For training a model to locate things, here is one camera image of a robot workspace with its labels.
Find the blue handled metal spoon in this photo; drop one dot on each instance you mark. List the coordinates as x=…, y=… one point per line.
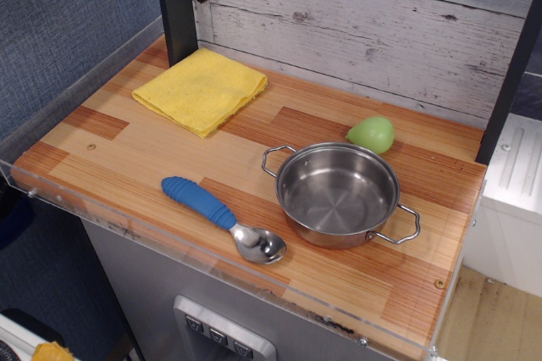
x=254, y=244

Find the green plastic pear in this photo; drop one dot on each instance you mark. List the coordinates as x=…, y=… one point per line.
x=375, y=133

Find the dark left support post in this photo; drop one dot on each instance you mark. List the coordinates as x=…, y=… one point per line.
x=179, y=29

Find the silver control panel with buttons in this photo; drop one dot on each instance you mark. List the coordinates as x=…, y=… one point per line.
x=238, y=342

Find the yellow towel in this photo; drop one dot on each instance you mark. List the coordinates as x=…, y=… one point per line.
x=202, y=91

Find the small stainless steel pot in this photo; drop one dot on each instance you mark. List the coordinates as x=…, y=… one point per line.
x=338, y=195

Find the clear acrylic table guard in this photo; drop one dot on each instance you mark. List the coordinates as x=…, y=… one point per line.
x=86, y=144

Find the dark support post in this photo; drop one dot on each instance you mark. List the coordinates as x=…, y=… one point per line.
x=513, y=78
x=179, y=29

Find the white side cabinet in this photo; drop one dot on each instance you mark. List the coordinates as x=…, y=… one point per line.
x=504, y=242

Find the yellow cloth bottom corner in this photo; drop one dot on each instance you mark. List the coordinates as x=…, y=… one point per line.
x=52, y=351

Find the dark right support post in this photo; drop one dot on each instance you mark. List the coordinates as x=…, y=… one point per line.
x=513, y=78

